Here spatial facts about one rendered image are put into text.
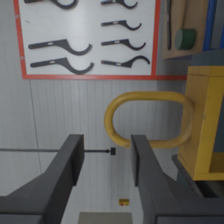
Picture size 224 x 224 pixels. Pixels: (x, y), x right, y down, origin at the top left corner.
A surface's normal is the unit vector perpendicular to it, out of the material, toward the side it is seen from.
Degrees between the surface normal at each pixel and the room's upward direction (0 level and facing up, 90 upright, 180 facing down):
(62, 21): 90
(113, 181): 90
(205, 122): 90
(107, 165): 90
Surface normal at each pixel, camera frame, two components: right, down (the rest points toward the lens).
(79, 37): 0.00, 0.25
